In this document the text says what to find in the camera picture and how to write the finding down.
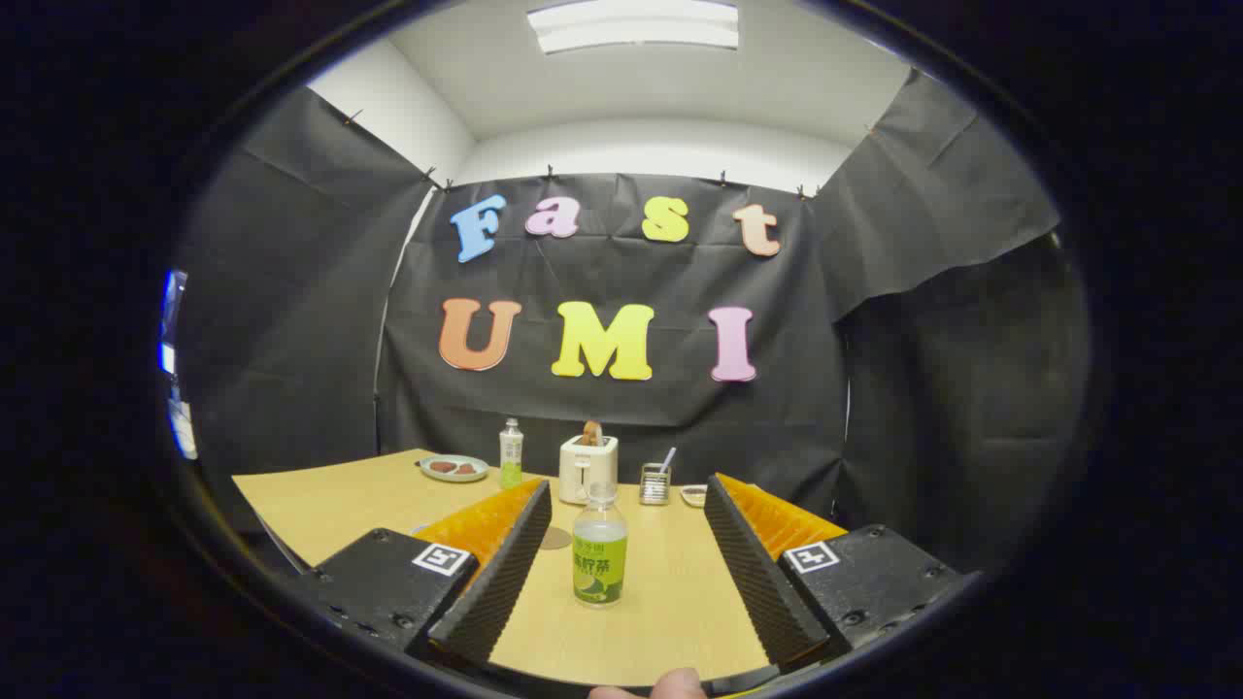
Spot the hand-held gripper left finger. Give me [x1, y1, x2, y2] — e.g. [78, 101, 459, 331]
[286, 478, 554, 671]

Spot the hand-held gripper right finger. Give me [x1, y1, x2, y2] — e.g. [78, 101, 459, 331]
[703, 473, 972, 671]

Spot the green label juice bottle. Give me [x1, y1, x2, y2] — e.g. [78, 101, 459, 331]
[572, 483, 629, 608]

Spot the slim white capped drink bottle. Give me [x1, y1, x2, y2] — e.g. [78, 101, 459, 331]
[499, 418, 525, 490]

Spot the pale green plate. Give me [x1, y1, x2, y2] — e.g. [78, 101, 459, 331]
[420, 454, 489, 483]

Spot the wooden table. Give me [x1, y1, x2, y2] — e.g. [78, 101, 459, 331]
[231, 449, 848, 685]

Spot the white toaster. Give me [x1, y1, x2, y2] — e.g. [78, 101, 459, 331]
[558, 434, 620, 506]

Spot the blue white equipment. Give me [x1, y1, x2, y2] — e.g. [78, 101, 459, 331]
[158, 269, 198, 460]

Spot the ceiling light panel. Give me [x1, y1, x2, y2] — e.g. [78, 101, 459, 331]
[526, 0, 741, 54]

